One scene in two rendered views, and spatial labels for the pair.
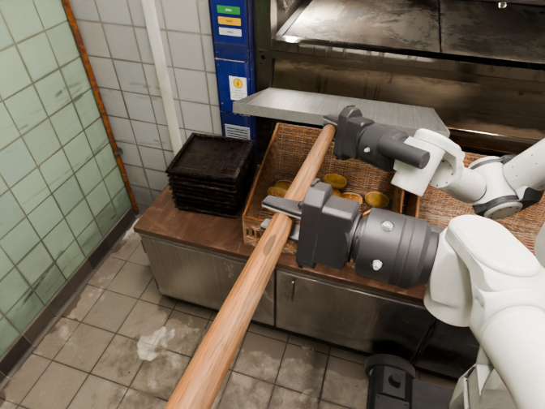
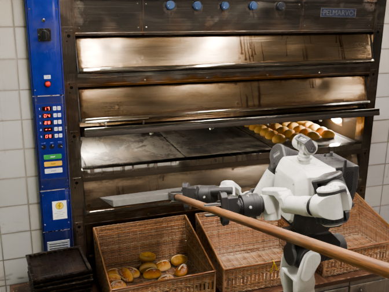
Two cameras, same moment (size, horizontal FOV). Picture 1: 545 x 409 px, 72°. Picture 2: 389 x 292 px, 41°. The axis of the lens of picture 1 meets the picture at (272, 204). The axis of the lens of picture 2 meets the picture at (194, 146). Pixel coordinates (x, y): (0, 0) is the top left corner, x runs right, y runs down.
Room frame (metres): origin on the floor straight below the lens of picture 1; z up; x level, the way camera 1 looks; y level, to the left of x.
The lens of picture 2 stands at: (-1.02, 1.11, 2.09)
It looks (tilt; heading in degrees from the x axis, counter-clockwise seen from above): 16 degrees down; 323
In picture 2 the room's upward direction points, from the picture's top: 1 degrees clockwise
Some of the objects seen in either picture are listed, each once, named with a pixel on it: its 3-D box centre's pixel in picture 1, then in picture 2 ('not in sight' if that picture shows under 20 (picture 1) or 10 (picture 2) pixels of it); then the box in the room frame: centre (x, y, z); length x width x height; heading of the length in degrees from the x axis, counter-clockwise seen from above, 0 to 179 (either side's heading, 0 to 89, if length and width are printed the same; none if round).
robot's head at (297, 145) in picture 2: not in sight; (304, 147); (0.40, -0.54, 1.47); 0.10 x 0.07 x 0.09; 160
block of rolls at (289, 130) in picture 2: not in sight; (285, 126); (1.45, -1.54, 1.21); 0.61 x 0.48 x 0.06; 163
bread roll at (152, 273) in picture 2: not in sight; (151, 272); (1.16, -0.24, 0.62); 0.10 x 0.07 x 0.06; 69
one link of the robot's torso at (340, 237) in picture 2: not in sight; (315, 244); (0.37, -0.63, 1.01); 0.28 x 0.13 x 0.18; 74
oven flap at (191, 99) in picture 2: not in sight; (237, 95); (1.20, -0.86, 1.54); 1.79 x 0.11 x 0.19; 73
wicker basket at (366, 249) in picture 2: not in sight; (341, 231); (0.76, -1.36, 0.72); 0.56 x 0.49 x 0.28; 74
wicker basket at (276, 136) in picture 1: (328, 192); (151, 261); (1.12, -0.22, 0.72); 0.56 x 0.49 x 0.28; 74
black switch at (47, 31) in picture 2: not in sight; (44, 29); (1.46, 0.16, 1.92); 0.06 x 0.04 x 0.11; 73
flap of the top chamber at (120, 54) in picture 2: not in sight; (238, 50); (1.20, -0.86, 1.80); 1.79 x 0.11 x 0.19; 73
